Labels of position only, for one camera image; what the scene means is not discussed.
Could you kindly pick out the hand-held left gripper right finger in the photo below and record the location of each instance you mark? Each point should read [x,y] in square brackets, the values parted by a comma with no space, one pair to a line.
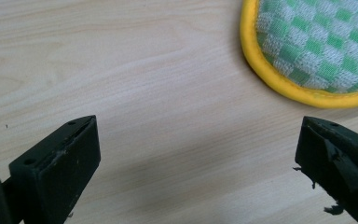
[338,161]

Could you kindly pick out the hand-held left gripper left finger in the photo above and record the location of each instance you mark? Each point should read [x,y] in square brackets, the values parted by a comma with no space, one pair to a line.
[59,174]

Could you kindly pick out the green checkered yellow-edged pot holder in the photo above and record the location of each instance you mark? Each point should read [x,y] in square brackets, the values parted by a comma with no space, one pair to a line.
[317,46]

